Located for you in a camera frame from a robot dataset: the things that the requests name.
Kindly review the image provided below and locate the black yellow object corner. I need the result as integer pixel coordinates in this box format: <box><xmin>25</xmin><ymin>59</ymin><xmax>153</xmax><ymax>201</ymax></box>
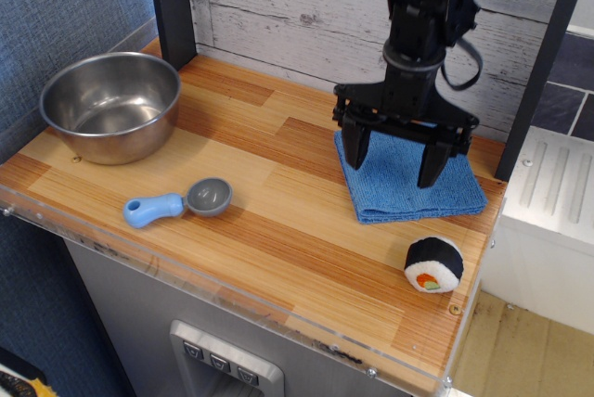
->
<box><xmin>1</xmin><ymin>348</ymin><xmax>58</xmax><ymax>397</ymax></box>

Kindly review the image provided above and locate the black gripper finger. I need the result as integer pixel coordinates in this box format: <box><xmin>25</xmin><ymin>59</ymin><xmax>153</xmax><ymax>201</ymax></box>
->
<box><xmin>417</xmin><ymin>142</ymin><xmax>452</xmax><ymax>188</ymax></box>
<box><xmin>342</xmin><ymin>113</ymin><xmax>371</xmax><ymax>170</ymax></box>

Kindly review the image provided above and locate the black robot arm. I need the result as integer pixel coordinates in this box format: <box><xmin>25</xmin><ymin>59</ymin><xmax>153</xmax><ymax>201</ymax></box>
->
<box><xmin>333</xmin><ymin>0</ymin><xmax>483</xmax><ymax>188</ymax></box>

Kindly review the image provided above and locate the clear acrylic edge guard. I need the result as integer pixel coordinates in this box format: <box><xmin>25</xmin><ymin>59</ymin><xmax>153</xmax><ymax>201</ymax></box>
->
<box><xmin>1</xmin><ymin>187</ymin><xmax>454</xmax><ymax>396</ymax></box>

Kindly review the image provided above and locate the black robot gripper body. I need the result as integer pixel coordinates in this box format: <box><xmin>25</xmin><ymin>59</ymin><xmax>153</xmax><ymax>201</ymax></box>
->
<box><xmin>333</xmin><ymin>56</ymin><xmax>479</xmax><ymax>156</ymax></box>

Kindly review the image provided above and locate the white ribbed sink counter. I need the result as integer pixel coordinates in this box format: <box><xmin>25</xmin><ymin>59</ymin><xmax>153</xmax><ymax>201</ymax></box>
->
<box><xmin>482</xmin><ymin>127</ymin><xmax>593</xmax><ymax>333</ymax></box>

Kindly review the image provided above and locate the dark grey left post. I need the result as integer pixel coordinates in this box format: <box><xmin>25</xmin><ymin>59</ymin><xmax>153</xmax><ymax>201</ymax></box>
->
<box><xmin>153</xmin><ymin>0</ymin><xmax>197</xmax><ymax>70</ymax></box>

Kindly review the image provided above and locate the plush sushi roll toy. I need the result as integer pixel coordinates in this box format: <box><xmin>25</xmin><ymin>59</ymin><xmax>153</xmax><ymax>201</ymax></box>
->
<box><xmin>404</xmin><ymin>237</ymin><xmax>464</xmax><ymax>294</ymax></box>

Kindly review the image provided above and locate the grey toy fridge cabinet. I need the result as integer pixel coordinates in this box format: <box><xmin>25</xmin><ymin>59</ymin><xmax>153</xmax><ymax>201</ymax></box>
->
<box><xmin>67</xmin><ymin>241</ymin><xmax>445</xmax><ymax>396</ymax></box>

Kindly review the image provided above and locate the blue towel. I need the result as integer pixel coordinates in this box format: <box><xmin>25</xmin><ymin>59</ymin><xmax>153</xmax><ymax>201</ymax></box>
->
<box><xmin>334</xmin><ymin>131</ymin><xmax>487</xmax><ymax>224</ymax></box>

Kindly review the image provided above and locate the blue grey plastic scoop spoon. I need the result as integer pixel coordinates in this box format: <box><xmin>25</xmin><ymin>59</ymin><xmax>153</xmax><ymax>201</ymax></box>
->
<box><xmin>123</xmin><ymin>177</ymin><xmax>233</xmax><ymax>228</ymax></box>

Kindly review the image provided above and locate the stainless steel bowl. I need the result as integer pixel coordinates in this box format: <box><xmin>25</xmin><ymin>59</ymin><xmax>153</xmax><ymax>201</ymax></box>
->
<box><xmin>39</xmin><ymin>52</ymin><xmax>181</xmax><ymax>165</ymax></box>

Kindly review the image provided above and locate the dark grey post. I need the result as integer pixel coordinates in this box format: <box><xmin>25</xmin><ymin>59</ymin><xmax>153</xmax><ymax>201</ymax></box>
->
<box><xmin>153</xmin><ymin>0</ymin><xmax>197</xmax><ymax>70</ymax></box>
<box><xmin>495</xmin><ymin>0</ymin><xmax>578</xmax><ymax>182</ymax></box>

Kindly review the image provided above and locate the silver dispenser button panel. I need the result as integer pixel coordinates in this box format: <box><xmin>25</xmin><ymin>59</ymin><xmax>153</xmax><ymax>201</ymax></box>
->
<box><xmin>170</xmin><ymin>320</ymin><xmax>285</xmax><ymax>396</ymax></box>

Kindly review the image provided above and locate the dark grey right post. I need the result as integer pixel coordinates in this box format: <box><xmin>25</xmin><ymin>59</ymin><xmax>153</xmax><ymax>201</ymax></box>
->
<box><xmin>495</xmin><ymin>0</ymin><xmax>578</xmax><ymax>182</ymax></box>

